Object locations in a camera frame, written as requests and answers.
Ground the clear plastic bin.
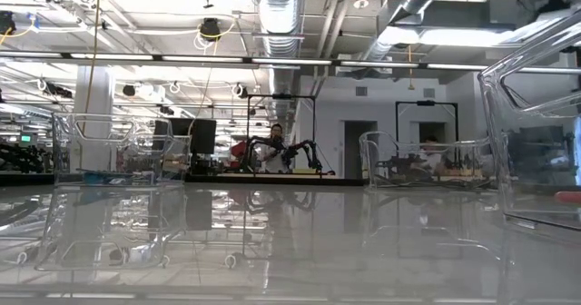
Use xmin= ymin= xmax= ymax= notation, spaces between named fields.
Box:
xmin=50 ymin=111 xmax=192 ymax=189
xmin=478 ymin=8 xmax=581 ymax=232
xmin=358 ymin=130 xmax=498 ymax=192

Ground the red-handled silver fork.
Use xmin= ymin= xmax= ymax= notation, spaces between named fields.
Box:
xmin=554 ymin=190 xmax=581 ymax=206

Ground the black ceiling device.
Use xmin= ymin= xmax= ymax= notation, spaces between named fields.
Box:
xmin=198 ymin=17 xmax=222 ymax=43

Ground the white column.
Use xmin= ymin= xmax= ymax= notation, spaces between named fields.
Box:
xmin=74 ymin=64 xmax=115 ymax=175

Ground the black computer monitor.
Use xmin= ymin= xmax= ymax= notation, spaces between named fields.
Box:
xmin=153 ymin=117 xmax=218 ymax=156

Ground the person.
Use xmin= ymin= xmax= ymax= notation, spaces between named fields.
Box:
xmin=417 ymin=134 xmax=450 ymax=172
xmin=258 ymin=123 xmax=288 ymax=174

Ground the grey door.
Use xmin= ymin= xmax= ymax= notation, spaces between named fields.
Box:
xmin=343 ymin=120 xmax=379 ymax=180

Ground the dark shelf unit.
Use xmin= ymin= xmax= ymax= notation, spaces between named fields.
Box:
xmin=503 ymin=122 xmax=576 ymax=184

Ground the silver ventilation duct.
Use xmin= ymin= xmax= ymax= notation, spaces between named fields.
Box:
xmin=252 ymin=0 xmax=304 ymax=123
xmin=362 ymin=0 xmax=455 ymax=64

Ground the long ceiling light rail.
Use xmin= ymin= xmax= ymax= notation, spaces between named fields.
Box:
xmin=0 ymin=49 xmax=581 ymax=74

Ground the black metal rig frame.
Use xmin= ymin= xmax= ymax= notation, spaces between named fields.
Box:
xmin=246 ymin=93 xmax=318 ymax=175
xmin=394 ymin=99 xmax=459 ymax=145

